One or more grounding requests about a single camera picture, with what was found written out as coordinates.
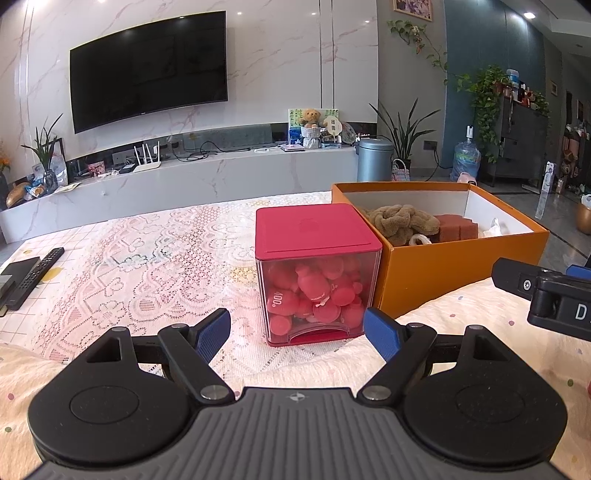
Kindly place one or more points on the loose paper sheets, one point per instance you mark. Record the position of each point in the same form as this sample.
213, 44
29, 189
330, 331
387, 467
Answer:
67, 188

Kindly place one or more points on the brown bread loaf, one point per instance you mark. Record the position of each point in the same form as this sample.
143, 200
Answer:
18, 194

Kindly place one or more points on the green plant in glass vase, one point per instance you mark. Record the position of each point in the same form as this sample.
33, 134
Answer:
46, 152

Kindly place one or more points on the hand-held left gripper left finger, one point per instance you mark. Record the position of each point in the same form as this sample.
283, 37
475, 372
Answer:
212, 332

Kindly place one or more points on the white round hand fan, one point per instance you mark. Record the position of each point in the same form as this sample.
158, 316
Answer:
331, 125

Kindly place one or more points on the black remote control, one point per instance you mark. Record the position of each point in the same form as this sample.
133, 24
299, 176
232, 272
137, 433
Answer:
34, 277

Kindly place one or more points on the hanging vine plant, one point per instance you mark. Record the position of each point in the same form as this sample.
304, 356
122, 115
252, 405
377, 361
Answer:
411, 30

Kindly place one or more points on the brown plush toy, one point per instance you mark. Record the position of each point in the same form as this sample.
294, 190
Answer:
397, 221

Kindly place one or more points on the dark grey cabinet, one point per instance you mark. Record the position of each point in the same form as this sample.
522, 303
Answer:
521, 143

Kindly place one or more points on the red-brown sponge block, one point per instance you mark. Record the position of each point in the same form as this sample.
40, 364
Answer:
455, 228

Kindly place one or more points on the white marble television console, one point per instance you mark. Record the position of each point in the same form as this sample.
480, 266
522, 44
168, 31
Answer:
184, 184

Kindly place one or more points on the pink card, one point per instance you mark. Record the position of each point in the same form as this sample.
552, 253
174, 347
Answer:
96, 169

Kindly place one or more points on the clear plastic bundle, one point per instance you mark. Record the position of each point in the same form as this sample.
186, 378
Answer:
496, 227

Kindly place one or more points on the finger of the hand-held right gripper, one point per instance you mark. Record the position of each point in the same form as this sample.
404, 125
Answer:
512, 277
579, 272

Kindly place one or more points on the blue snack bags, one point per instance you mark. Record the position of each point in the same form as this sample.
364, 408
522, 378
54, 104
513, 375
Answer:
39, 187

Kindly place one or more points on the cluttered storage shelf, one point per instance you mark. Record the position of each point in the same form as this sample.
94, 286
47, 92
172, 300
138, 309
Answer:
575, 152

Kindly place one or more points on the blue water jug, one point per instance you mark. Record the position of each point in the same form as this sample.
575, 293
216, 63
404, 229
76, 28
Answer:
466, 157

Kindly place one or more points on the green painted picture board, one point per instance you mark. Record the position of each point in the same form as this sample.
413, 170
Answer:
294, 115

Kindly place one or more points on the small brown teddy bear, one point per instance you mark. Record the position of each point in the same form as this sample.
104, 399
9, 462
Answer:
310, 117

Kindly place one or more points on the long-leaf potted plant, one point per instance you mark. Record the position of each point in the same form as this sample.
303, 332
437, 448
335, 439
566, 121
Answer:
401, 134

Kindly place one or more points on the clear container with red lid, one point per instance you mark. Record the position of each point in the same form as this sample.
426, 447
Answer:
314, 230

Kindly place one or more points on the trailing pothos plant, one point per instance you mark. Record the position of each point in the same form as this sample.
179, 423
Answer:
485, 92

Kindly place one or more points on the gold round pot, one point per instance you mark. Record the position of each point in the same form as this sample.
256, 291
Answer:
584, 217

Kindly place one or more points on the white flat box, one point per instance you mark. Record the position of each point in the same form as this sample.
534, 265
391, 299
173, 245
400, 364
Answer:
292, 147

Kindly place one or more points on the orange cardboard box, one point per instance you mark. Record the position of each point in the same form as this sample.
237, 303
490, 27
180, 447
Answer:
438, 272

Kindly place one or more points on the black wall socket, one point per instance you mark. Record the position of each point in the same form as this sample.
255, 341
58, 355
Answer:
430, 145

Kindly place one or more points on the black flat box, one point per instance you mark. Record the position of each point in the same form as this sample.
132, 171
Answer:
18, 272

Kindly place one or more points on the pastel woven basket bag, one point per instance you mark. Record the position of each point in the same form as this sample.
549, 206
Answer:
400, 173

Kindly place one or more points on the patterned round plate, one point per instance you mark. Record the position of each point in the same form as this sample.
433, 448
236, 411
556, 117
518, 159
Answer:
349, 133

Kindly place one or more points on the cream dotted blanket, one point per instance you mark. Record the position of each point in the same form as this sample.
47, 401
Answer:
485, 314

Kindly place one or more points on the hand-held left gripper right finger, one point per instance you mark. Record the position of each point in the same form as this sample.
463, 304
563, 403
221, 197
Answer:
383, 334

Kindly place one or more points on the framed wall picture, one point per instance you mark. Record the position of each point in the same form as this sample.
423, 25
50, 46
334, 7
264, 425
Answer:
413, 9

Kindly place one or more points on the white teddy bear basket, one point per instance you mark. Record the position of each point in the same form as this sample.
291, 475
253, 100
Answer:
310, 137

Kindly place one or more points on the row of small ornaments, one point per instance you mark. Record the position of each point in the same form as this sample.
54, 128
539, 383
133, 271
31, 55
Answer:
526, 92

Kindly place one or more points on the black wall television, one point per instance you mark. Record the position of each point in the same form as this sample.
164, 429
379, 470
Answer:
147, 69

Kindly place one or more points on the blue-grey trash can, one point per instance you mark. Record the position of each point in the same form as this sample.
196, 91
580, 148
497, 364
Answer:
374, 159

